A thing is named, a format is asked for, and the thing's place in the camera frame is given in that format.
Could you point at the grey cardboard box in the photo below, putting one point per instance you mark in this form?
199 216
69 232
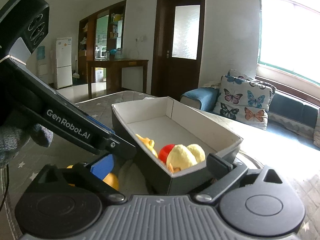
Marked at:
155 127

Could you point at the crumpled beige cloth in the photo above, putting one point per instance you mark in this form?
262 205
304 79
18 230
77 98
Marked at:
211 85

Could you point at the white refrigerator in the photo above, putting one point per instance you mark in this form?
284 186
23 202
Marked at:
63 65

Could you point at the broom with dustpan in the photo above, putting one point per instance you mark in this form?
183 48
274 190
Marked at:
76 74

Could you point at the blue sofa armrest cover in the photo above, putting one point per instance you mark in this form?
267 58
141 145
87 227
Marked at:
197 97

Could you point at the person's left hand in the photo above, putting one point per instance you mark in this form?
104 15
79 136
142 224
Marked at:
12 140

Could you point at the dark sofa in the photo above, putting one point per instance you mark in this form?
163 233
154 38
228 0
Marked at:
292 110

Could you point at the yellow plush toy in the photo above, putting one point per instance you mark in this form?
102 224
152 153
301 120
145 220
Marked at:
180 157

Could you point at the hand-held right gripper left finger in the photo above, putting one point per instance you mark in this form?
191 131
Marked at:
102 166

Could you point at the white microwave oven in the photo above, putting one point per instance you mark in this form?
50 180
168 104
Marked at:
102 54

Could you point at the red ball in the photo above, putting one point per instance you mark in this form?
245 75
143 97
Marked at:
165 152

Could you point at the bright window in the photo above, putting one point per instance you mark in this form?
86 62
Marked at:
287 30

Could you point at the yellow duck toy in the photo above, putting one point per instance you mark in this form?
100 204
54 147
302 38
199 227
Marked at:
147 143

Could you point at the white box under table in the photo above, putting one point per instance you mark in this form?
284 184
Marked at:
99 75

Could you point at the white water dispenser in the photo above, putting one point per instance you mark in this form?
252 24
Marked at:
42 60

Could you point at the dark wooden door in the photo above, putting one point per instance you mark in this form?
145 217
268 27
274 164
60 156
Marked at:
175 75

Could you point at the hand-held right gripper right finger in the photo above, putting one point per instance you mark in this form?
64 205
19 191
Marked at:
220 165

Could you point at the grey quilted star table cover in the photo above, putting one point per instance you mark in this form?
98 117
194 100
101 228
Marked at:
95 105

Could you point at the butterfly print cushion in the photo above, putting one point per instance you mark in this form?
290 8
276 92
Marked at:
240 100

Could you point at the wooden shelf cabinet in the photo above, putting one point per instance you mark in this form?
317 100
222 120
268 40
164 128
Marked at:
91 42

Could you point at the orange yellow round toy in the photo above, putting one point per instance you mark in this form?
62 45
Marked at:
112 181

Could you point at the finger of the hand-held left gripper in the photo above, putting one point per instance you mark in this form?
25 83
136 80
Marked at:
122 147
100 124

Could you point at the dark wooden console table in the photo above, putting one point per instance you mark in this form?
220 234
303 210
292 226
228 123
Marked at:
117 63

